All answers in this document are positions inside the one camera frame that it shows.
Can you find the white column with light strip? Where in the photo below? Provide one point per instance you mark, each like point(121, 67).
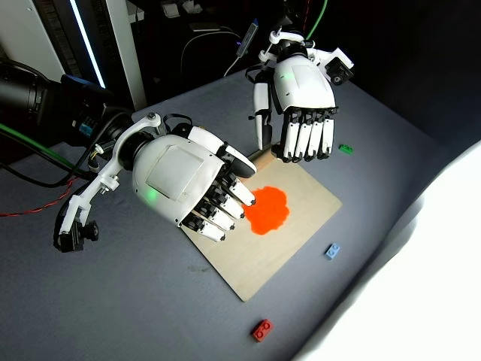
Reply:
point(22, 45)

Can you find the light blue toy brick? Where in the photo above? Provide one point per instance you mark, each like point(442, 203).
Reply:
point(332, 251)

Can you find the wooden rolling pin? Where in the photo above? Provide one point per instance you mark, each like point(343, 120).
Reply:
point(263, 159)

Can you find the grey usb adapter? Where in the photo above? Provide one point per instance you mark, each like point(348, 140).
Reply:
point(248, 37)

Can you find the green toy brick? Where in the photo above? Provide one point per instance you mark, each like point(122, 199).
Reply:
point(345, 149)

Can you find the flat orange dough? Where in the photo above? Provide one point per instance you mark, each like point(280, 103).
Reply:
point(268, 212)

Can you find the grey table cloth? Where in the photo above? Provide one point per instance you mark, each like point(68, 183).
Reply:
point(112, 301)

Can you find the light wooden board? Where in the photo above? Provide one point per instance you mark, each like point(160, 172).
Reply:
point(263, 263)

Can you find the red toy brick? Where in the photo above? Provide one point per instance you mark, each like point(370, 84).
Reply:
point(262, 331)

